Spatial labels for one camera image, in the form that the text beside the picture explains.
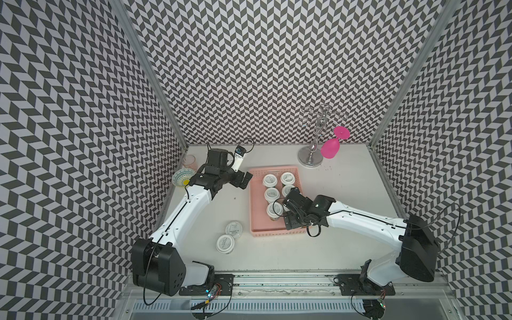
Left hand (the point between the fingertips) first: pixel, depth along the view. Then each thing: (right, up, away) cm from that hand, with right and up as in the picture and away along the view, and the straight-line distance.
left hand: (240, 171), depth 82 cm
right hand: (+24, -21, -1) cm, 31 cm away
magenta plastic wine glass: (+42, +11, +15) cm, 46 cm away
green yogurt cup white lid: (+21, -4, +13) cm, 25 cm away
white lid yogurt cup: (+13, -5, +14) cm, 19 cm away
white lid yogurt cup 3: (+15, -17, +2) cm, 23 cm away
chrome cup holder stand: (+37, +7, +30) cm, 48 cm away
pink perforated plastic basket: (+8, -25, +8) cm, 28 cm away
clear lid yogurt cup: (-3, -24, 0) cm, 24 cm away
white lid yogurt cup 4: (-5, -28, -6) cm, 29 cm away
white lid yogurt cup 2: (+13, -11, +9) cm, 20 cm away
